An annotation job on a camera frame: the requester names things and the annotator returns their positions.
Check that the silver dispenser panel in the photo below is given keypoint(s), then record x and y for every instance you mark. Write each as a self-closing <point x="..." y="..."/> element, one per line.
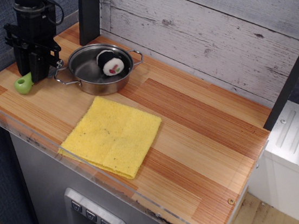
<point x="81" y="210"/>

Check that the white ribbed cabinet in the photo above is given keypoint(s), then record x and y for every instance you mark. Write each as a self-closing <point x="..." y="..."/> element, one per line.
<point x="276" y="177"/>

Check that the yellow cloth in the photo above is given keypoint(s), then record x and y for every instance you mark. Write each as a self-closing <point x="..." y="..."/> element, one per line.
<point x="113" y="137"/>

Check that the black left upright post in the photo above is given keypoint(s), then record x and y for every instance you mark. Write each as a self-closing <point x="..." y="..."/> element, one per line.
<point x="89" y="22"/>

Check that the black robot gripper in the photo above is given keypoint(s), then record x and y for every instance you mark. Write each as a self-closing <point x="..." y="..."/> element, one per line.
<point x="35" y="29"/>

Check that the clear acrylic edge guard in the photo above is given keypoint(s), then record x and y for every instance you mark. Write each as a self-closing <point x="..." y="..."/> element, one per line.
<point x="185" y="178"/>

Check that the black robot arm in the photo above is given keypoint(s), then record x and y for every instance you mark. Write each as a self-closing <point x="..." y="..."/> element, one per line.
<point x="32" y="37"/>

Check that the silver metal pot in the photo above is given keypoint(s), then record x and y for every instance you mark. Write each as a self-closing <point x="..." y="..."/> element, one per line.
<point x="84" y="68"/>

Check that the green handled grey spatula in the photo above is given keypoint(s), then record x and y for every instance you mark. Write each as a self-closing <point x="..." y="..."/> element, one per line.
<point x="24" y="84"/>

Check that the plush sushi roll toy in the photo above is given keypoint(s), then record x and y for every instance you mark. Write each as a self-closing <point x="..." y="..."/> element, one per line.
<point x="110" y="63"/>

